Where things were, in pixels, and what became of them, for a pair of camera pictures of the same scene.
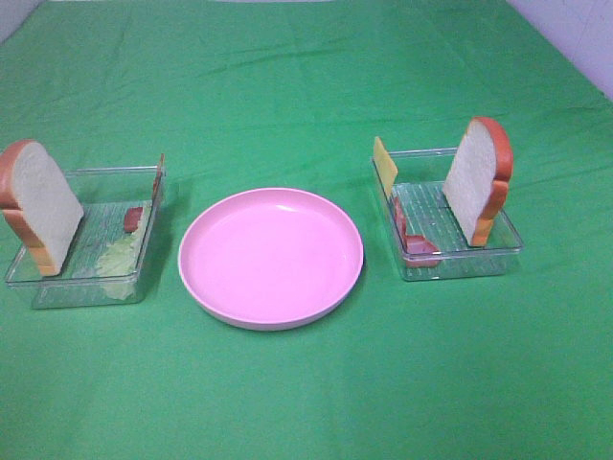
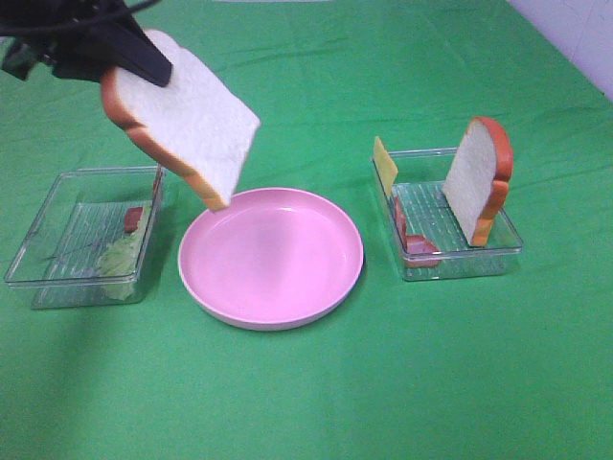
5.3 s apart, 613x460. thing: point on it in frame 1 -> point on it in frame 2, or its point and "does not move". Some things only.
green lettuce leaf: (118, 270) does not move
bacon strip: (133, 216) does not move
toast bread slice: (37, 197) -> (197, 126)
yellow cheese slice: (386, 168) does not move
